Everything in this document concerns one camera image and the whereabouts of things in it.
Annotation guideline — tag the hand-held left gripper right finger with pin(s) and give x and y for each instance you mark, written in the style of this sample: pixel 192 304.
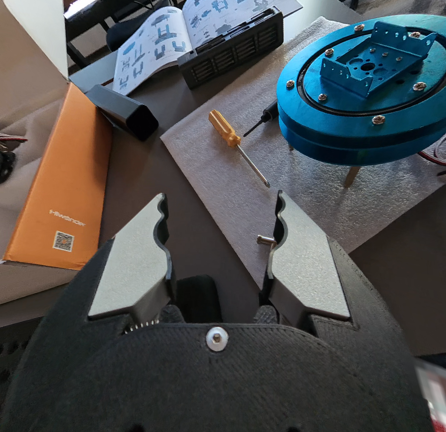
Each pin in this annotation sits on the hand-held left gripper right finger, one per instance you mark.
pixel 306 268

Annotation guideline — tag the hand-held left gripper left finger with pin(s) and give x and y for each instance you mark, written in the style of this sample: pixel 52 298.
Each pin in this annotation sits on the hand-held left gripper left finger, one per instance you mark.
pixel 132 264

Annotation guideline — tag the blue round robot arm base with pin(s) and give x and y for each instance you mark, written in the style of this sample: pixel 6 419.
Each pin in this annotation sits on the blue round robot arm base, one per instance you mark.
pixel 348 142

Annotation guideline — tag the yellow screwdriver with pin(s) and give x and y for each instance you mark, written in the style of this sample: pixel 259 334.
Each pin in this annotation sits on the yellow screwdriver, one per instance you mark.
pixel 223 128

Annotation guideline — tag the instruction manual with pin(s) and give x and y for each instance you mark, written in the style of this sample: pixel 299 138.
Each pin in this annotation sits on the instruction manual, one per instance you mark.
pixel 156 45

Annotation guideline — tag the black wood-edged standing desk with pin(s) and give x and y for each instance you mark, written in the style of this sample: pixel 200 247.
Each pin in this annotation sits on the black wood-edged standing desk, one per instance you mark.
pixel 87 19

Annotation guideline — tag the small silver cross wrench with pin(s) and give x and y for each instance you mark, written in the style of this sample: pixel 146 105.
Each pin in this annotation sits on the small silver cross wrench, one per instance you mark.
pixel 264 239

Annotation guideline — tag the white foam sheet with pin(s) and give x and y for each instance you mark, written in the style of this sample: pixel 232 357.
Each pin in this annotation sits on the white foam sheet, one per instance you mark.
pixel 313 209

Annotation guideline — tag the orange cardboard box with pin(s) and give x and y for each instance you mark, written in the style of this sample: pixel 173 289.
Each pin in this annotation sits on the orange cardboard box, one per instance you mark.
pixel 66 195

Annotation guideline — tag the black rectangular case sleeve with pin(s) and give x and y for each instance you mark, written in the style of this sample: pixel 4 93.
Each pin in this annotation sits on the black rectangular case sleeve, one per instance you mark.
pixel 136 121

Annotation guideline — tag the black keyboard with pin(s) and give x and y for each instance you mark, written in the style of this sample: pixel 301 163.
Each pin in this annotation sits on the black keyboard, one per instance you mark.
pixel 14 348

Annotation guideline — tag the black precision screwdriver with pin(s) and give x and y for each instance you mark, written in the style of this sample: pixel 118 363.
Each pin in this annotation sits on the black precision screwdriver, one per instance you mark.
pixel 270 111

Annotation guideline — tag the black servo motor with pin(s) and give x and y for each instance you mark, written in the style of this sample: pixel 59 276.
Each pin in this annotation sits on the black servo motor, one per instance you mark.
pixel 7 163

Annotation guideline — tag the red white blurred object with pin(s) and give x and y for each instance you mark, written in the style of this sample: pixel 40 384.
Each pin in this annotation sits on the red white blurred object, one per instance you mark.
pixel 432 393

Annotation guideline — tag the black screwdriver bit holder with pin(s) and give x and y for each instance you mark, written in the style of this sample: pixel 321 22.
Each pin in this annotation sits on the black screwdriver bit holder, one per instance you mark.
pixel 230 55

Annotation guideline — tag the dark blue office chair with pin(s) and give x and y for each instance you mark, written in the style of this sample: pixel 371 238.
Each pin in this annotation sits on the dark blue office chair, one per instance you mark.
pixel 122 34

